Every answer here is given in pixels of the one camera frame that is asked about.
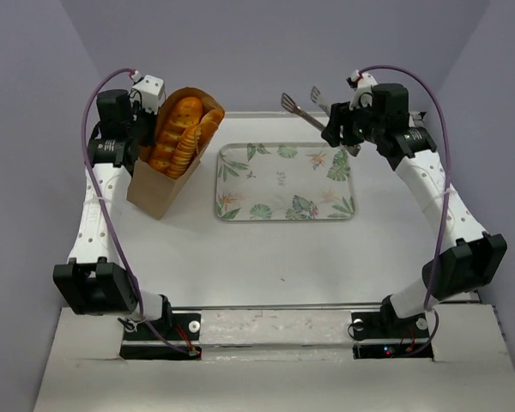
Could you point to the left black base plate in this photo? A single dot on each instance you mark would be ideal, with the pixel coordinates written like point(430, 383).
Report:
point(177, 341)

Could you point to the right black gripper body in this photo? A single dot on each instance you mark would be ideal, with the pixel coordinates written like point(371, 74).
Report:
point(360, 124)

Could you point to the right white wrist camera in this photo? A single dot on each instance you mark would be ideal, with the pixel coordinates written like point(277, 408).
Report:
point(362, 84)

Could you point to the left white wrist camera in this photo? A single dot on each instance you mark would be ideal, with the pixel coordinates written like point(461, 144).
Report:
point(148, 91)

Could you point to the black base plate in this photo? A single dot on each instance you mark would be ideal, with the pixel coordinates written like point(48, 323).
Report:
point(373, 341)
point(177, 341)

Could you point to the brown paper bag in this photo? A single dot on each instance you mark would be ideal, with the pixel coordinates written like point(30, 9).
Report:
point(153, 192)

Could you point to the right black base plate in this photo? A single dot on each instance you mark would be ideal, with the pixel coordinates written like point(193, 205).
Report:
point(373, 341)

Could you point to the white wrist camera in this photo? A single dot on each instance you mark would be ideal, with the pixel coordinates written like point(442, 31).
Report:
point(362, 84)
point(148, 91)

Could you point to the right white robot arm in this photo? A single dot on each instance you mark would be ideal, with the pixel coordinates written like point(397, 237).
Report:
point(468, 256)

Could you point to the ridged orange fake bread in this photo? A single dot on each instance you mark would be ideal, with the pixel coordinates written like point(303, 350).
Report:
point(186, 148)

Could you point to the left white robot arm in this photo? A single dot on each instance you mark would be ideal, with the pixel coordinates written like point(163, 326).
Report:
point(96, 278)

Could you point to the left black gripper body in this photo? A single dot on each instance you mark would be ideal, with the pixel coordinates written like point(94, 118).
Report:
point(143, 127)

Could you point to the pale crusty fake bread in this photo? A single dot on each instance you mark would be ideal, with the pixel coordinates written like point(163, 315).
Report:
point(210, 123)

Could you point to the metal kitchen tongs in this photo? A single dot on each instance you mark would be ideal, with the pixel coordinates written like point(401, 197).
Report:
point(289, 105)

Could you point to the aluminium front rail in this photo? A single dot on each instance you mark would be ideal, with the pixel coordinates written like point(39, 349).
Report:
point(374, 306)

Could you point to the floral leaf print tray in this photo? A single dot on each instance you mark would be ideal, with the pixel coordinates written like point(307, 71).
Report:
point(283, 181)

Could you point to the long seeded fake baguette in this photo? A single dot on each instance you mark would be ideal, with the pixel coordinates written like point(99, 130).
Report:
point(185, 113)

